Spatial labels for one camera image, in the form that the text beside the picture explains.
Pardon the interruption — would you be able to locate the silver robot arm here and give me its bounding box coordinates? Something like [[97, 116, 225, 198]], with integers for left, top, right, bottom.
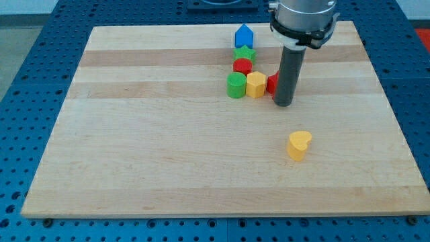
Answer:
[[269, 0, 339, 51]]

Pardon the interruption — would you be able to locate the green cylinder block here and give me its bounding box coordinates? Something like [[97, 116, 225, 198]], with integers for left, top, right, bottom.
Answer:
[[226, 72, 247, 98]]

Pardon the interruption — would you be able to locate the yellow hexagon block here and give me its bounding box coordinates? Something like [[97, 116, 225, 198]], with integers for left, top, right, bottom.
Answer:
[[246, 71, 267, 98]]

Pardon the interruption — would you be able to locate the red cylinder block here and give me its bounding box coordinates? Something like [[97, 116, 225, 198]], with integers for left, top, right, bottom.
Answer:
[[232, 58, 253, 76]]

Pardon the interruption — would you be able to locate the light wooden board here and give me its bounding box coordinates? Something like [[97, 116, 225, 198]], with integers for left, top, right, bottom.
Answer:
[[21, 21, 429, 218]]

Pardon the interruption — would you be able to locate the red block behind rod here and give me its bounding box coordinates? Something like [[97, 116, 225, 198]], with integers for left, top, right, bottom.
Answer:
[[266, 71, 279, 97]]

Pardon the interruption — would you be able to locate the green star block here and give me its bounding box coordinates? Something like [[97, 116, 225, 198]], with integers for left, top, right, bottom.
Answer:
[[233, 45, 257, 64]]

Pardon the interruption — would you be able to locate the yellow heart block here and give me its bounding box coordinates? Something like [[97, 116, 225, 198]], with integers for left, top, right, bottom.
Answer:
[[286, 130, 312, 161]]

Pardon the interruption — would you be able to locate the blue house-shaped block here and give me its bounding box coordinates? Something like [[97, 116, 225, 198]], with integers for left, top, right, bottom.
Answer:
[[234, 24, 254, 49]]

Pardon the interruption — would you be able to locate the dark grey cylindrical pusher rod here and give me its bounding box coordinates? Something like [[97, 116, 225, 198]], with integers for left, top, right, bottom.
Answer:
[[273, 47, 306, 107]]

